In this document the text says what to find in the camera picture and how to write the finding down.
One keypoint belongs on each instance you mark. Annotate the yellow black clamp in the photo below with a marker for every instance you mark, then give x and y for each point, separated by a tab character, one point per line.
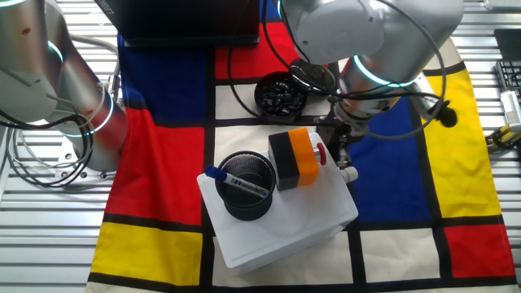
504	136

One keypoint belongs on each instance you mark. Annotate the black mesh pen cup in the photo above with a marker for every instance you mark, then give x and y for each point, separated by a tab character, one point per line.
244	205

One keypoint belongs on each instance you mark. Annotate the black keyboard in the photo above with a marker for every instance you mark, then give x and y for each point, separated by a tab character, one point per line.
509	75

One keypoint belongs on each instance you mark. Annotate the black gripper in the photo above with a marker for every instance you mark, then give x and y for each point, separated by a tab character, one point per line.
335	136

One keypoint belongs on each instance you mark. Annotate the silver camera mounting bracket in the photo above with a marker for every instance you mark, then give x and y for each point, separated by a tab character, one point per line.
426	93

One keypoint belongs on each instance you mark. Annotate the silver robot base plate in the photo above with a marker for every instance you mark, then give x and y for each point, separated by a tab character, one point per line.
67	163

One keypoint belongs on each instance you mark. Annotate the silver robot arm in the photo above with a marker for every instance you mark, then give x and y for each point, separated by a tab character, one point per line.
338	28

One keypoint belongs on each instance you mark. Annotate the black flat device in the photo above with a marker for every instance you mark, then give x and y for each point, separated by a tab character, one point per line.
509	45

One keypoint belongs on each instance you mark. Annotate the colour block tablecloth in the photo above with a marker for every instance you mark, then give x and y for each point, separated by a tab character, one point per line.
163	175

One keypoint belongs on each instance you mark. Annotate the blue capped marker pen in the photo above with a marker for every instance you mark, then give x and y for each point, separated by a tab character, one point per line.
237	182

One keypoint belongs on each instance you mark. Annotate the black bowl of black stones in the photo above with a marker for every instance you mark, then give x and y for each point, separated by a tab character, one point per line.
281	99

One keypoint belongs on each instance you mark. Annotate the grey laptop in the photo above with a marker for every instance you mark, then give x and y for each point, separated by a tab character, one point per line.
183	20

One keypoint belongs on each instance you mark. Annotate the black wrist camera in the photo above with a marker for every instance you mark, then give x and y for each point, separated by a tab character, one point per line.
447	115

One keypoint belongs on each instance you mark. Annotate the glossy black round lid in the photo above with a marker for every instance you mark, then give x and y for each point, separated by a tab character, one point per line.
313	79

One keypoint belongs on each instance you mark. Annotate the white plastic drawer cabinet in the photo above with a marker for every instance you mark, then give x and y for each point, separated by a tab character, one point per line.
297	221

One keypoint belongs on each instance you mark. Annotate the orange black button box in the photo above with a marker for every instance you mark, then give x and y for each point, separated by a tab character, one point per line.
293	158

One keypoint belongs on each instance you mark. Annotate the silver depth camera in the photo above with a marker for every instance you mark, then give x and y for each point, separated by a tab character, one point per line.
510	106
504	4

